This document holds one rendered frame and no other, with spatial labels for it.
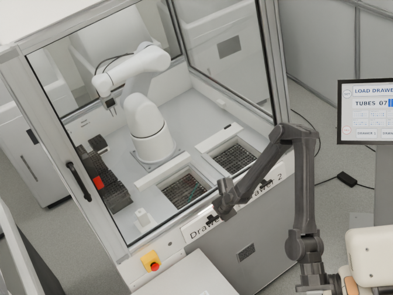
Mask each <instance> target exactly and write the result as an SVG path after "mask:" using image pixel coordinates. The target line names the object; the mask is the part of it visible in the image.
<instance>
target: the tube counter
mask: <svg viewBox="0 0 393 295"><path fill-rule="evenodd" d="M378 107H379V108H393V98H379V99H378Z"/></svg>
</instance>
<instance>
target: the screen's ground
mask: <svg viewBox="0 0 393 295"><path fill-rule="evenodd" d="M387 84H393V82H391V83H357V84H342V89H343V90H352V99H342V125H351V135H342V140H391V141H393V139H381V128H393V127H352V110H367V109H393V108H379V107H378V99H379V98H393V96H372V97H353V85H387ZM356 128H378V136H377V139H366V138H356Z"/></svg>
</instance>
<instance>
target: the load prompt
mask: <svg viewBox="0 0 393 295"><path fill-rule="evenodd" d="M372 96H393V84H387V85H353V97H372Z"/></svg>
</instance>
